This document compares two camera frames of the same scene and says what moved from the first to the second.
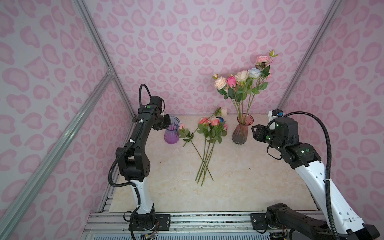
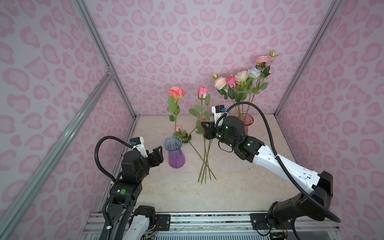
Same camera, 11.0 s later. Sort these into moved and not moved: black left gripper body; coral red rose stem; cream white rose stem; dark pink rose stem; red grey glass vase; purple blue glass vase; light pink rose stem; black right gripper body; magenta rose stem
Moved: purple blue glass vase; coral red rose stem; black left gripper body; magenta rose stem; black right gripper body
Not moved: light pink rose stem; cream white rose stem; red grey glass vase; dark pink rose stem
